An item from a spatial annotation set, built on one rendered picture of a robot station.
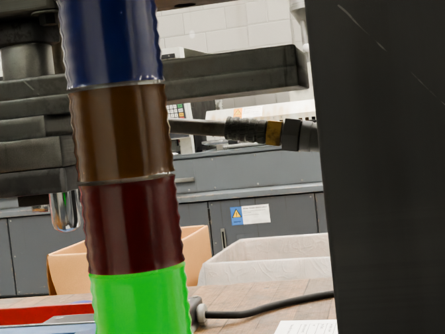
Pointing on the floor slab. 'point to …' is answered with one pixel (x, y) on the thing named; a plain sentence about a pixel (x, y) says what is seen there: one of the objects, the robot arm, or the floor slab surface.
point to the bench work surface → (234, 303)
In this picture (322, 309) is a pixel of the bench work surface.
